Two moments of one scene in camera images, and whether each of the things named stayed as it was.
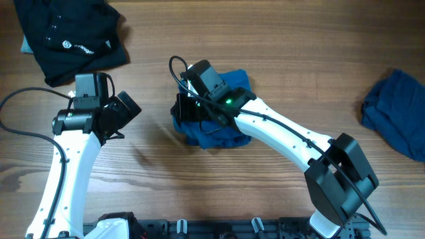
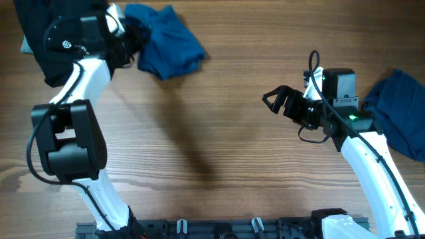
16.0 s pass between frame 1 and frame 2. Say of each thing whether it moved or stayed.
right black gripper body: moved
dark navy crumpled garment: stayed
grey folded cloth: stayed
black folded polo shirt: stayed
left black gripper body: moved
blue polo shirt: moved
